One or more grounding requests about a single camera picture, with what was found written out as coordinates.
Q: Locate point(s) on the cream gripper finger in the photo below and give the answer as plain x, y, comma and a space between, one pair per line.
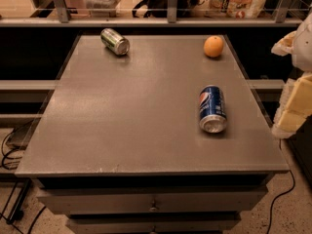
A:
284, 46
295, 106

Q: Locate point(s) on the blue pepsi can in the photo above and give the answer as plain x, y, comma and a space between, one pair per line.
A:
212, 110

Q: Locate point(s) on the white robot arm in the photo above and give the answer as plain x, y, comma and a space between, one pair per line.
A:
302, 47

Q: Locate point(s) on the green soda can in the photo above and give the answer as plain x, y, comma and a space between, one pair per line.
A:
114, 41

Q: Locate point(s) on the orange fruit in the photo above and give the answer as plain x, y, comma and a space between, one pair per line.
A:
213, 46

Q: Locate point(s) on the printed snack bag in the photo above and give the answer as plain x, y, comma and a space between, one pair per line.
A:
237, 9

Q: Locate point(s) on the grey drawer cabinet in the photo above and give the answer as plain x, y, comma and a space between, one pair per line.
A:
119, 148

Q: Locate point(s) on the clear plastic container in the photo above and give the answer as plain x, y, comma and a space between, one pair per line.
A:
101, 8

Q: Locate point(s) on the grey metal shelf rail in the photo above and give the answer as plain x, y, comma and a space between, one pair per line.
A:
143, 13

